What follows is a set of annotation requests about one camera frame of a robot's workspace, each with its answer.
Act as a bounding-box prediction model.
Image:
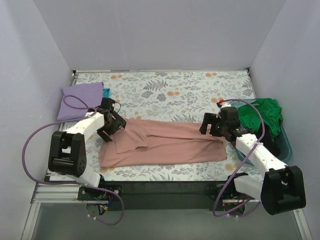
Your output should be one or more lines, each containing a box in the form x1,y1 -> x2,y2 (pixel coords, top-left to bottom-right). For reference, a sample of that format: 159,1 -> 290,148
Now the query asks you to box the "pink t-shirt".
98,119 -> 228,168

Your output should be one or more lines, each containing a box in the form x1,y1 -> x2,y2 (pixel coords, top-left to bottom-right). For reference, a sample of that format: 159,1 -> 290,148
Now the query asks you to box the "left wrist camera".
97,97 -> 121,114

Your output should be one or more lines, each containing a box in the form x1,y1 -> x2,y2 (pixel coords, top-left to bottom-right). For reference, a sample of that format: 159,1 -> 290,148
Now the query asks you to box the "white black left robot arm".
48,110 -> 127,200

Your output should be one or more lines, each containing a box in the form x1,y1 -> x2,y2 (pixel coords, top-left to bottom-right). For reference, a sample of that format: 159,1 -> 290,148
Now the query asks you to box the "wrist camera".
216,99 -> 232,110
97,97 -> 121,114

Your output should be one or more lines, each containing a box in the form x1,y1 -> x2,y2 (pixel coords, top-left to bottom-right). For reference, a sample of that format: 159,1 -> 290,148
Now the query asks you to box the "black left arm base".
77,184 -> 123,201

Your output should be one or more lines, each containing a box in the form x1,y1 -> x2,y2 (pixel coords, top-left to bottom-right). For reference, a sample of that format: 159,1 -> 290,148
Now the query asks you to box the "green t-shirt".
238,98 -> 284,141

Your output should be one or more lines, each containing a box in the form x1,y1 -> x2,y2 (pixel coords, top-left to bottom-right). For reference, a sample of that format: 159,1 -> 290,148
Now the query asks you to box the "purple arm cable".
21,94 -> 125,226
212,99 -> 266,218

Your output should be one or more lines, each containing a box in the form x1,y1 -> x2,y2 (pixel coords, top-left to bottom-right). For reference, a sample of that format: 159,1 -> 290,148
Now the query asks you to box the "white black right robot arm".
199,105 -> 306,215

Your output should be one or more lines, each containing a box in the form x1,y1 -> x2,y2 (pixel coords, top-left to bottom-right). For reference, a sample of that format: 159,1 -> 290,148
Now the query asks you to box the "folded teal t-shirt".
103,88 -> 110,98

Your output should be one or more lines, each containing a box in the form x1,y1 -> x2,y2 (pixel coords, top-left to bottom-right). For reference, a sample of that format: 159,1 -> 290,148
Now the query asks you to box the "floral patterned tablecloth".
73,70 -> 262,181

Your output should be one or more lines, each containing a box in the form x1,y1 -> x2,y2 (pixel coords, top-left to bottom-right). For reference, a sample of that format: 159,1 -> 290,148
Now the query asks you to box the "blue plastic bin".
229,98 -> 292,163

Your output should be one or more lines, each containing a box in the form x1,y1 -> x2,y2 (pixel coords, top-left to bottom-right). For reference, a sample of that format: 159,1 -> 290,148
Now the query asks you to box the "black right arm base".
204,172 -> 251,201

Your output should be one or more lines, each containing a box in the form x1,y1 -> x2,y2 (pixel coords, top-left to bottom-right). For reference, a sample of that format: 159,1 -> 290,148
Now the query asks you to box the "folded purple t-shirt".
57,82 -> 104,121

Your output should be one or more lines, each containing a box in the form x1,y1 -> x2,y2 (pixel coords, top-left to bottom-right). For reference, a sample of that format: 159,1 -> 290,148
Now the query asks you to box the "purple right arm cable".
212,99 -> 266,218

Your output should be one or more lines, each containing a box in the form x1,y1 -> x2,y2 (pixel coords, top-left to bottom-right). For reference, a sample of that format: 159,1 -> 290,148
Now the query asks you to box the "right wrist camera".
216,99 -> 232,110

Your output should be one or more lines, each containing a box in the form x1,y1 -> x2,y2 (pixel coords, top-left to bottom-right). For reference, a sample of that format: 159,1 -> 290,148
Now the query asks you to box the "aluminium frame rail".
19,69 -> 313,240

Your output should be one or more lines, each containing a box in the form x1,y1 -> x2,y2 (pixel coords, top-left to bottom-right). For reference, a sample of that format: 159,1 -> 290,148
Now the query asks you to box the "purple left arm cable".
21,94 -> 125,226

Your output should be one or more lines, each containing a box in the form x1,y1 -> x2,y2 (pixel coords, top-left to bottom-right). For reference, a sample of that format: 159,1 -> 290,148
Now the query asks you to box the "black t-shirt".
260,125 -> 281,157

